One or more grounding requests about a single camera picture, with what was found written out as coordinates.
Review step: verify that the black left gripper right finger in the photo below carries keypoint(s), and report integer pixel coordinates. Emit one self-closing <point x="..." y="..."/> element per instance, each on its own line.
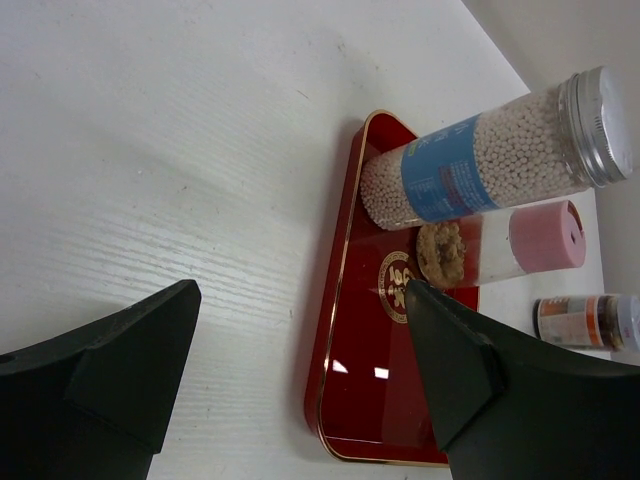
<point x="505" y="405"/>

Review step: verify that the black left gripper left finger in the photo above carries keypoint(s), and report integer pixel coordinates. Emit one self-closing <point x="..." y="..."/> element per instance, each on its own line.
<point x="96" y="402"/>

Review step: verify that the orange label white lid jar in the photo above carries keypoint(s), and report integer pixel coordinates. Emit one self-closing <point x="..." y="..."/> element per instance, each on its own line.
<point x="607" y="322"/>

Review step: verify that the pink lid spice jar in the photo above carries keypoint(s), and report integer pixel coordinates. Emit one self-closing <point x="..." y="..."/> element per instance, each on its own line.
<point x="500" y="245"/>

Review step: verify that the tall bead jar blue label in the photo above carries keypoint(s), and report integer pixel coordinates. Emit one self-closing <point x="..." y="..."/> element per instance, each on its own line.
<point x="551" y="143"/>

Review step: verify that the red lacquer tray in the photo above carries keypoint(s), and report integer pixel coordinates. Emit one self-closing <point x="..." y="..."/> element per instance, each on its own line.
<point x="364" y="398"/>

